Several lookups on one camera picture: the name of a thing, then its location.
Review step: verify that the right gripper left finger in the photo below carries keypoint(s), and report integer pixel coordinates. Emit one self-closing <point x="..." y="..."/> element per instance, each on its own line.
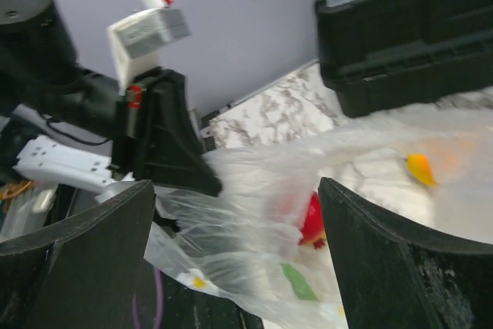
<point x="80" y="272"/>

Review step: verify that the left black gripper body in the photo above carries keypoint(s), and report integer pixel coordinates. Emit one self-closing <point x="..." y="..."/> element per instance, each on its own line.
<point x="40" y="70"/>

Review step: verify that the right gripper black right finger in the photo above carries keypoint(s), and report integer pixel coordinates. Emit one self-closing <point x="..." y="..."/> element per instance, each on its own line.
<point x="395" y="273"/>

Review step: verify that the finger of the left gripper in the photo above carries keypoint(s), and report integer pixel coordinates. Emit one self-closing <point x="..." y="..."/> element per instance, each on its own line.
<point x="168" y="151"/>

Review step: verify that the red fake pomegranate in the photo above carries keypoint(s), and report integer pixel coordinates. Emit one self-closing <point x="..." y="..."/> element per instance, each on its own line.
<point x="313" y="232"/>

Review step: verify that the yellow orange fake mango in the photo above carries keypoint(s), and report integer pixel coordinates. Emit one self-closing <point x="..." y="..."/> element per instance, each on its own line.
<point x="419" y="167"/>

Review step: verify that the clear plastic bag of fruits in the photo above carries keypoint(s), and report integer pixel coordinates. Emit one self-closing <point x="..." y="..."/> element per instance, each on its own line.
<point x="243" y="245"/>

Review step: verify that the black plastic toolbox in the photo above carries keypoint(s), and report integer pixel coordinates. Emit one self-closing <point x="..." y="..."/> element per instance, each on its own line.
<point x="384" y="54"/>

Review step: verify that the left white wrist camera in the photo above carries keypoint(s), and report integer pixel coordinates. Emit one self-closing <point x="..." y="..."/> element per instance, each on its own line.
<point x="135" y="40"/>

